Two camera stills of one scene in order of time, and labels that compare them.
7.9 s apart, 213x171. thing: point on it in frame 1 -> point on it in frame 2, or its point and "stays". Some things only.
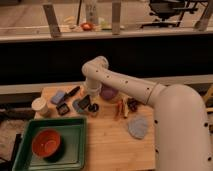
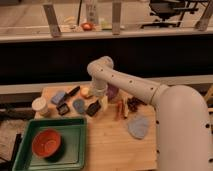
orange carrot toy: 119,110 stays
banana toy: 125,106 stays
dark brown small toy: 132,104 stays
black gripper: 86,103 -> 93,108
